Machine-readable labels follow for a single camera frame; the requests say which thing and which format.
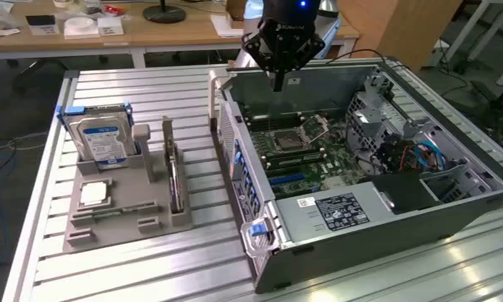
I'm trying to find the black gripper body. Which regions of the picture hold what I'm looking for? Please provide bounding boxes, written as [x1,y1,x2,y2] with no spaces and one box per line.
[257,0,320,72]

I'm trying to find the graphics card with metal bracket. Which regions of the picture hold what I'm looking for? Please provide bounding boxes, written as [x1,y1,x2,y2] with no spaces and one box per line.
[161,115,187,218]

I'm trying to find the white booklet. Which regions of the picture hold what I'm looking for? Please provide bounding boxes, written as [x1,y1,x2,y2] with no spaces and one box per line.
[211,14,245,38]

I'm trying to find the wooden desk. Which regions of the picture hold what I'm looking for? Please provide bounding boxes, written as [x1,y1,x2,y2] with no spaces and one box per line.
[0,0,362,60]

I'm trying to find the wooden cabinet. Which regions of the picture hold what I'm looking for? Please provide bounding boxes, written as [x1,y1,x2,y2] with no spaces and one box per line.
[337,0,465,73]

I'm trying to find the black round lamp base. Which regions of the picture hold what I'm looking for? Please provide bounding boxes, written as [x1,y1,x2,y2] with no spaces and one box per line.
[141,0,188,25]

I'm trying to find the metal socket cover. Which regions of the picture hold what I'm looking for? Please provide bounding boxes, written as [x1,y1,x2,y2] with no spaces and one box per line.
[300,113,331,141]

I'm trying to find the metal disk bay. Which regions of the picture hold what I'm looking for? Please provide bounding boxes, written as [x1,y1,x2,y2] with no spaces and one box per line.
[344,91,410,152]
[418,162,494,205]

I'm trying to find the CPU socket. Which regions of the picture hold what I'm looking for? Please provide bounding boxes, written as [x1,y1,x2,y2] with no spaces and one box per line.
[273,128,305,152]

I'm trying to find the installed RAM stick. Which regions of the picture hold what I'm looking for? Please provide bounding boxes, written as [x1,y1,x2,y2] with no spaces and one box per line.
[264,158,327,170]
[260,150,324,162]

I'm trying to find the small white box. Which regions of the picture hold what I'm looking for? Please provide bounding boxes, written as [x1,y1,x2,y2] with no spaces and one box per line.
[96,17,124,37]

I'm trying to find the green motherboard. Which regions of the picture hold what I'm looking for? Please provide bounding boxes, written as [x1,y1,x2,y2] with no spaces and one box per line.
[245,103,374,201]

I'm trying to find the blue expansion slot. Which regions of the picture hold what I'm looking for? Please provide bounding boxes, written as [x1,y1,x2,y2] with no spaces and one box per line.
[269,172,308,186]

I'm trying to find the white box with tape roll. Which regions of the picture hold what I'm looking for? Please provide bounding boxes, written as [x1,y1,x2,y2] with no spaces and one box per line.
[63,17,100,40]

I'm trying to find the silver chipset heatsink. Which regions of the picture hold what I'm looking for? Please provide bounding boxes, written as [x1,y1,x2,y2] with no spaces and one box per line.
[331,174,353,189]

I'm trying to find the hard disk with blue caddy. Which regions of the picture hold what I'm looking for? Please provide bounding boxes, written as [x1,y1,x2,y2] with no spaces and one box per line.
[56,102,135,172]

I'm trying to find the black drive box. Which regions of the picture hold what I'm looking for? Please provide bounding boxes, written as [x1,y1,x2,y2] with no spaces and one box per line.
[370,171,442,215]

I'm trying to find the white box with black top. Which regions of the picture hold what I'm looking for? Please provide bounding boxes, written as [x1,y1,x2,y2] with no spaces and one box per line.
[26,14,60,36]

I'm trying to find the black chair base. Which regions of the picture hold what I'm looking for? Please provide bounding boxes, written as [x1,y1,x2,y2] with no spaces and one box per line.
[8,56,111,94]

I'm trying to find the gray power supply unit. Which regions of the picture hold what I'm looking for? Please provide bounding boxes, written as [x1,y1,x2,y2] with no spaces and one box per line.
[275,184,398,243]

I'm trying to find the gray parts rack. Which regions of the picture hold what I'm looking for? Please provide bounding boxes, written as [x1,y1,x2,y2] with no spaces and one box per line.
[63,124,193,252]

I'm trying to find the silver CPU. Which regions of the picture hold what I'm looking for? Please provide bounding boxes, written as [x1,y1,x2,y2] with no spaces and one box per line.
[80,182,109,205]

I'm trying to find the green RAM stick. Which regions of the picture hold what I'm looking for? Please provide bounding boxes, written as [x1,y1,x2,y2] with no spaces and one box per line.
[92,206,159,218]

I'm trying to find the open PC case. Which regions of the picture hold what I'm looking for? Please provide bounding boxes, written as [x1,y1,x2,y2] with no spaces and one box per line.
[208,56,503,295]

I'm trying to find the black cable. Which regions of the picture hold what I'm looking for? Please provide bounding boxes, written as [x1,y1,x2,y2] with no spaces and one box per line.
[325,48,408,69]

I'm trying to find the white table frame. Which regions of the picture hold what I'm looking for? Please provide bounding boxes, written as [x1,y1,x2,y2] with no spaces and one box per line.
[442,0,503,86]

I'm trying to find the red data wire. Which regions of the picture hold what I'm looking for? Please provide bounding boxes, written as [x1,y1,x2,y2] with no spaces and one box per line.
[402,144,417,172]

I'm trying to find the blue data wires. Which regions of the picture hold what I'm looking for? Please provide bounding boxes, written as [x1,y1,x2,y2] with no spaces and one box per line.
[413,141,448,172]

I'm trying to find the white floor cable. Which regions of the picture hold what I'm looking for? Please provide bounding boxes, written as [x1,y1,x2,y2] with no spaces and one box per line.
[0,131,51,151]

